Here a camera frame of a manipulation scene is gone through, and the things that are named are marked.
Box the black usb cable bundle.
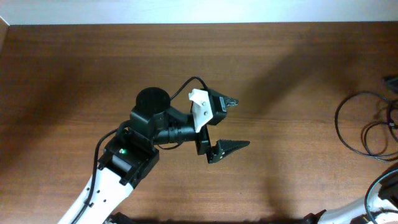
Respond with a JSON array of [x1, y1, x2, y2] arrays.
[[334, 76, 398, 162]]

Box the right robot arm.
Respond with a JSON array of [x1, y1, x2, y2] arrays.
[[301, 165, 397, 224]]

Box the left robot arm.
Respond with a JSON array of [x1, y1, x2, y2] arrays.
[[60, 87, 249, 223]]

